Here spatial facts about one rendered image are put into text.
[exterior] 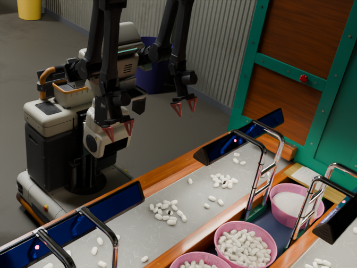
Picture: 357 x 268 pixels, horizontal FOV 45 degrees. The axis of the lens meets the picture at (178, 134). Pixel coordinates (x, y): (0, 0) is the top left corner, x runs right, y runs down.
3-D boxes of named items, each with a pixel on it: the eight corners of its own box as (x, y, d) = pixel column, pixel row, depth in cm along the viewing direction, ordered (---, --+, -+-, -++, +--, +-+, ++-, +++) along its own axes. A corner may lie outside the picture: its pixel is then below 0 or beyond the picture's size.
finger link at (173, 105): (191, 114, 220) (187, 96, 218) (181, 117, 215) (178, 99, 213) (182, 114, 225) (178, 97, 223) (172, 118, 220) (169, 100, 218)
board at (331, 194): (282, 173, 228) (283, 172, 227) (296, 164, 238) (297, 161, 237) (340, 206, 210) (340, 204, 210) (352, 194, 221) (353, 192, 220)
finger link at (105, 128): (126, 139, 192) (121, 118, 190) (113, 143, 187) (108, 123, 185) (117, 138, 197) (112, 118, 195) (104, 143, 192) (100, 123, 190)
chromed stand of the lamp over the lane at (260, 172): (212, 206, 211) (229, 129, 188) (235, 190, 225) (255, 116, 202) (243, 227, 201) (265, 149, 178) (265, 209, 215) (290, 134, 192)
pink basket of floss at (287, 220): (270, 231, 202) (275, 216, 197) (261, 194, 225) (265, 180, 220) (324, 236, 204) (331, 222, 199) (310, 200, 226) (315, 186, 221)
